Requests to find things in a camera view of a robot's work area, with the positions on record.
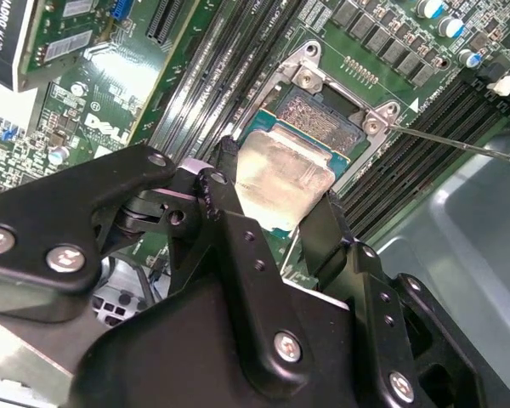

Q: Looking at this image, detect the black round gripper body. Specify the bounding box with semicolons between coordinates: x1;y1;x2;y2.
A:
70;271;366;408

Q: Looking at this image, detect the thin metal locking lever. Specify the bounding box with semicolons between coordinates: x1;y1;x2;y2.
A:
387;123;510;162

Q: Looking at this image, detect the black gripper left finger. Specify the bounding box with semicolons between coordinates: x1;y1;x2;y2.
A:
0;135;320;390

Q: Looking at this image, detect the silver square CPU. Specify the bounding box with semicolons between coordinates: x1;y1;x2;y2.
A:
231;109;353;239

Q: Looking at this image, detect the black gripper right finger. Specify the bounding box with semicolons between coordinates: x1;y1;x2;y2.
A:
299;190;485;408

